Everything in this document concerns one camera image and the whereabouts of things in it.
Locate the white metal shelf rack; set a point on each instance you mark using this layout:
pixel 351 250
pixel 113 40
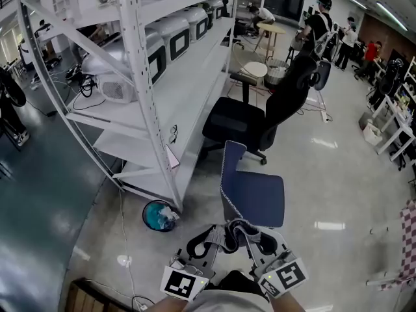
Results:
pixel 195 76

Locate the person's left forearm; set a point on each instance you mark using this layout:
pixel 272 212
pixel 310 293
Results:
pixel 172 305

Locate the round wooden table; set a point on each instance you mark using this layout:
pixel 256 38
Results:
pixel 271 28

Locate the white desk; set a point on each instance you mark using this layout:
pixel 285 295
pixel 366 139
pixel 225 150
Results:
pixel 398 122

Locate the black eyeglasses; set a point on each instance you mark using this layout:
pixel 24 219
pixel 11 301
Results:
pixel 174 133

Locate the person's black trousers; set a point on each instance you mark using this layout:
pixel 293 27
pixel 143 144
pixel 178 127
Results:
pixel 239 279

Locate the person's white shirt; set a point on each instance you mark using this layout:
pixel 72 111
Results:
pixel 227 301

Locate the person's right forearm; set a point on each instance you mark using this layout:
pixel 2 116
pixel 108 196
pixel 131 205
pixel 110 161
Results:
pixel 289 304

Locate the grey padded panel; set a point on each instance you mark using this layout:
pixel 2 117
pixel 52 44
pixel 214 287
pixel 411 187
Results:
pixel 322 75

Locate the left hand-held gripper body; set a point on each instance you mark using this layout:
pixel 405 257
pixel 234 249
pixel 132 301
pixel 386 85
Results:
pixel 180 283

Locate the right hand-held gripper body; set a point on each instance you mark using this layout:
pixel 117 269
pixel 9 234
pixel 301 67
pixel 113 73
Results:
pixel 287 276

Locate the pink smartphone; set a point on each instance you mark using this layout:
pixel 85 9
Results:
pixel 174 158

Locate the wicker basket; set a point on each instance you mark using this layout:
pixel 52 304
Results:
pixel 277 71

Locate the blue fabric chair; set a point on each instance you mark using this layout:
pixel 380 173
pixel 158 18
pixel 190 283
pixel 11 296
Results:
pixel 253 197

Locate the wooden crate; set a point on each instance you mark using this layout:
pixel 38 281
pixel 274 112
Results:
pixel 87 297

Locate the white storage box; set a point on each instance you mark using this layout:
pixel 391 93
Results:
pixel 372 132

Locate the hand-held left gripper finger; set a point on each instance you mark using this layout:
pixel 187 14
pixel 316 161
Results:
pixel 191 250
pixel 210 257

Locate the blue trash bin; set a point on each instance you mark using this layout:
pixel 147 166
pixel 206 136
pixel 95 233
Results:
pixel 159 216

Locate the grey knit clothes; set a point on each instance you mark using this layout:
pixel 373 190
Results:
pixel 234 236

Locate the black office chair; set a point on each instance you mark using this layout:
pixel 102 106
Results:
pixel 237 122

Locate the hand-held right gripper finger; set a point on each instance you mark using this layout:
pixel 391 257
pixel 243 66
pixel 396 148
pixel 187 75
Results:
pixel 252 252
pixel 269 242

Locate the white appliance with black screen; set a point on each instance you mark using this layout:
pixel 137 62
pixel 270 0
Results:
pixel 177 41
pixel 159 63
pixel 198 24
pixel 216 10

